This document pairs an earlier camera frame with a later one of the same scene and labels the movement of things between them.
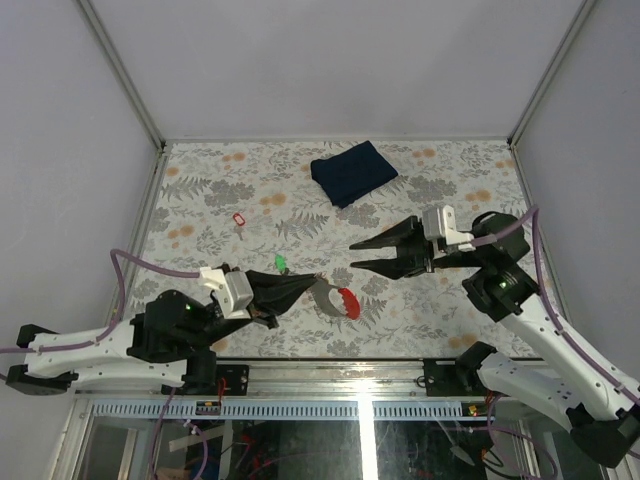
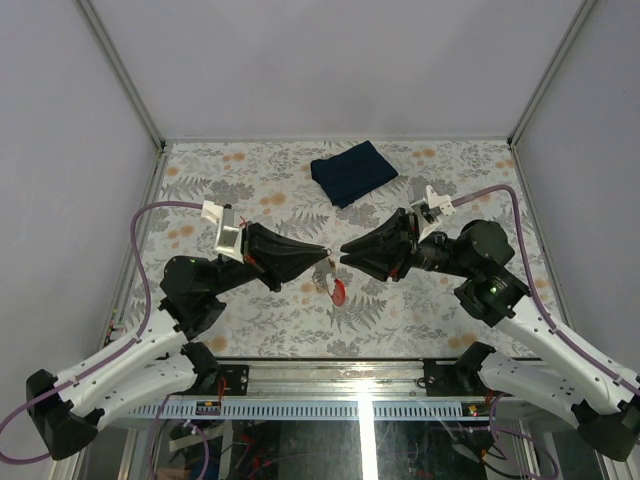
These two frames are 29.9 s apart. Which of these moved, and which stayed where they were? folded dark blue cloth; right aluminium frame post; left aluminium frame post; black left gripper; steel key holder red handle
Moved: steel key holder red handle; black left gripper
Stayed: right aluminium frame post; folded dark blue cloth; left aluminium frame post
